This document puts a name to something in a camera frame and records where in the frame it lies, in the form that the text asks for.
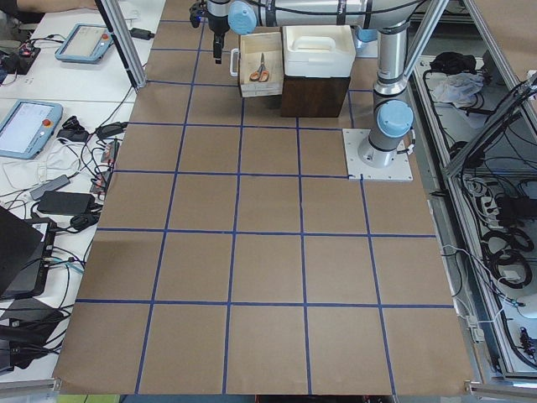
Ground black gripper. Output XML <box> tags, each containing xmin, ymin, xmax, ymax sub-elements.
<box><xmin>208</xmin><ymin>11</ymin><xmax>229</xmax><ymax>65</ymax></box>

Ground grey orange scissors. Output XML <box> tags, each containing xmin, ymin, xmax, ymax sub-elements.
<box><xmin>249</xmin><ymin>53</ymin><xmax>269</xmax><ymax>83</ymax></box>

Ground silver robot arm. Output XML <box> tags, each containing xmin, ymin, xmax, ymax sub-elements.
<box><xmin>190</xmin><ymin>1</ymin><xmax>420</xmax><ymax>169</ymax></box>

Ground dark wooden drawer cabinet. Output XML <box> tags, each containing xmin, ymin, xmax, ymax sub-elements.
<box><xmin>280</xmin><ymin>76</ymin><xmax>351</xmax><ymax>118</ymax></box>

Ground white foam tray box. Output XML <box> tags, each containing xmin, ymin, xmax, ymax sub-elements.
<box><xmin>283</xmin><ymin>25</ymin><xmax>356</xmax><ymax>78</ymax></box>

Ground blue teach pendant upper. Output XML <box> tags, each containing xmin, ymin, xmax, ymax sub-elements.
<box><xmin>55</xmin><ymin>24</ymin><xmax>112</xmax><ymax>64</ymax></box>

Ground blue teach pendant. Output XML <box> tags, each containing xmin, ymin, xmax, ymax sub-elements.
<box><xmin>1</xmin><ymin>100</ymin><xmax>63</xmax><ymax>160</ymax></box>
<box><xmin>55</xmin><ymin>24</ymin><xmax>112</xmax><ymax>64</ymax></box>

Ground blue teach pendant lower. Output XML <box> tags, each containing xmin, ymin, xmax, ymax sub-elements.
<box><xmin>1</xmin><ymin>100</ymin><xmax>63</xmax><ymax>160</ymax></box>

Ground black power adapter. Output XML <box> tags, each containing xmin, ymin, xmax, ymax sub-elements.
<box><xmin>37</xmin><ymin>191</ymin><xmax>96</xmax><ymax>216</ymax></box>

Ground black laptop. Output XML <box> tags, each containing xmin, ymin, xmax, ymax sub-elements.
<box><xmin>1</xmin><ymin>208</ymin><xmax>56</xmax><ymax>301</ymax></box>

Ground aluminium frame post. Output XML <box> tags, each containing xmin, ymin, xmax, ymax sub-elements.
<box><xmin>95</xmin><ymin>0</ymin><xmax>147</xmax><ymax>92</ymax></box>

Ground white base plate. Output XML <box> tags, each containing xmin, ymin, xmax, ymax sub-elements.
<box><xmin>342</xmin><ymin>128</ymin><xmax>414</xmax><ymax>182</ymax></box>

